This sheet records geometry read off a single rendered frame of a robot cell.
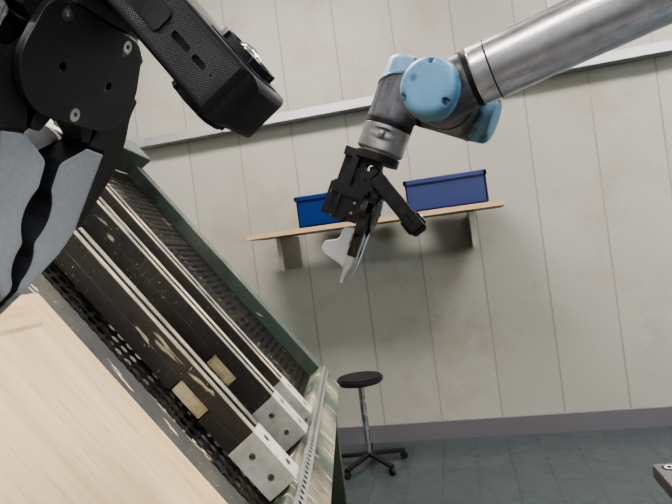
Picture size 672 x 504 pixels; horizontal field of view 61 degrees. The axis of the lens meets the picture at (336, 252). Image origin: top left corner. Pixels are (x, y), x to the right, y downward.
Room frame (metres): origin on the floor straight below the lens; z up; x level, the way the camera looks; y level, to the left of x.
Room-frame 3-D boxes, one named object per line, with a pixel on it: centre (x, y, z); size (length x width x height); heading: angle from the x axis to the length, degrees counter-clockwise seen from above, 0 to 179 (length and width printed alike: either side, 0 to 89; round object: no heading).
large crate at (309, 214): (3.65, -0.06, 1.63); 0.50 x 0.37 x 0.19; 78
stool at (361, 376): (3.58, -0.05, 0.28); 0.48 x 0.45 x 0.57; 85
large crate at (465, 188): (3.51, -0.72, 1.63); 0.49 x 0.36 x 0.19; 78
